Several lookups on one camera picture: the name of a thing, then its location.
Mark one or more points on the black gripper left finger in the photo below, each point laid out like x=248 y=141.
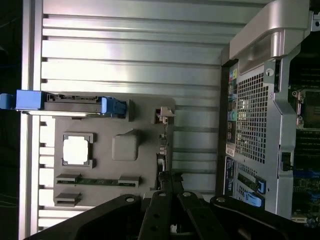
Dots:
x=105 y=220

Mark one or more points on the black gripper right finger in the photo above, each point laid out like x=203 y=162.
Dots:
x=250 y=222

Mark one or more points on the green RAM stick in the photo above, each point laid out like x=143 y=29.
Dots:
x=100 y=181

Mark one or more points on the grey plastic parts rack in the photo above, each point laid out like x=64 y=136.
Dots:
x=107 y=170

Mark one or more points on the silver CPU chip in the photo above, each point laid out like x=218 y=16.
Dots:
x=76 y=150

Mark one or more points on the green motherboard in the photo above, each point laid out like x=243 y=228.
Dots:
x=307 y=150

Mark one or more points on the open PC case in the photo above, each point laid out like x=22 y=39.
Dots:
x=252 y=112

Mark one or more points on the hard disk with blue carrier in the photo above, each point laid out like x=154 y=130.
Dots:
x=70 y=103

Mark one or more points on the CPU socket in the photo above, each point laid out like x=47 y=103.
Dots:
x=312 y=107

